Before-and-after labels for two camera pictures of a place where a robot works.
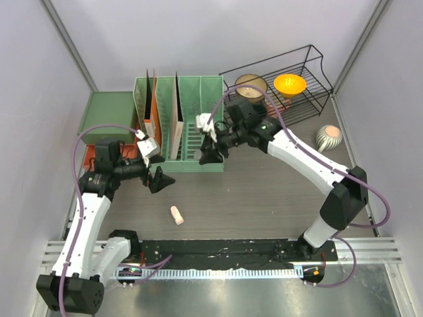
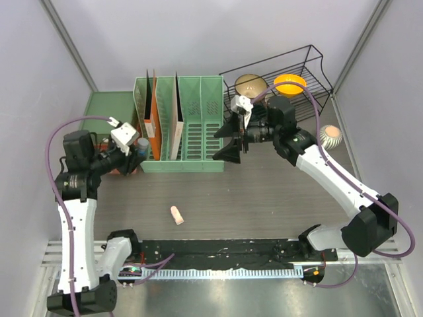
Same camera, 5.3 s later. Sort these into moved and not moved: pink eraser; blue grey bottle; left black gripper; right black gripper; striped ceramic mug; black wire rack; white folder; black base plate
Moved: right black gripper; blue grey bottle; left black gripper
Not moved: black wire rack; striped ceramic mug; white folder; pink eraser; black base plate
